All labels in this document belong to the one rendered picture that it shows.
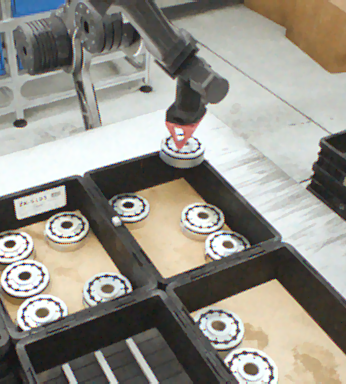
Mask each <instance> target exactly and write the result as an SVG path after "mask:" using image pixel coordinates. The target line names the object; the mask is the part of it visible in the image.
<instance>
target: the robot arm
mask: <svg viewBox="0 0 346 384"><path fill-rule="evenodd" d="M84 1H85V2H86V4H88V5H89V6H90V7H91V8H92V9H93V10H95V11H96V12H97V13H98V14H99V15H101V16H102V17H103V15H104V14H105V13H106V11H107V10H108V9H109V8H110V6H111V5H113V6H116V7H117V8H118V9H120V11H121V12H122V13H123V14H124V15H125V17H126V18H127V19H128V20H129V21H130V23H131V24H132V25H133V26H134V27H135V29H136V30H137V31H138V32H139V33H140V35H141V36H142V37H143V39H144V41H145V43H146V48H147V51H148V52H149V53H150V54H151V56H152V57H153V58H154V60H153V62H154V63H155V64H156V65H157V66H158V67H159V68H160V69H161V70H162V71H163V72H164V73H167V74H168V75H169V77H170V78H171V79H173V80H174V81H175V80H176V78H177V86H176V96H175V101H174V103H173V104H172V105H171V106H170V107H169V108H168V109H167V110H166V118H165V124H166V126H167V128H168V130H169V132H170V133H171V136H172V138H173V141H174V143H175V146H176V148H177V149H181V150H182V149H183V147H184V145H185V144H186V142H187V141H188V139H190V138H191V137H192V135H193V134H194V131H195V129H196V128H197V126H198V125H199V123H200V122H201V120H202V119H203V117H204V116H205V114H206V111H208V108H206V107H205V105H207V104H209V103H210V104H218V103H220V102H221V101H223V100H224V99H225V97H226V96H227V94H228V92H229V88H230V85H229V82H228V80H226V79H225V78H224V77H222V76H221V75H219V74H218V73H217V72H215V71H214V70H212V69H211V68H210V66H211V65H210V64H208V63H207V62H206V61H205V59H204V58H202V57H200V56H197V53H198V51H199V50H200V49H199V48H198V47H197V46H196V43H197V41H196V40H195V39H194V37H193V36H192V35H191V34H190V33H189V32H188V31H186V30H185V29H184V28H182V29H181V30H179V31H178V30H177V29H176V28H175V27H173V26H172V25H171V24H169V22H168V21H167V19H166V18H165V16H164V15H163V13H162V11H161V10H160V8H159V7H158V5H157V4H156V2H155V1H154V0H84ZM192 123H194V124H192ZM175 127H177V128H181V129H182V131H183V135H184V138H183V140H182V142H181V143H179V141H178V138H177V135H176V130H175Z"/></svg>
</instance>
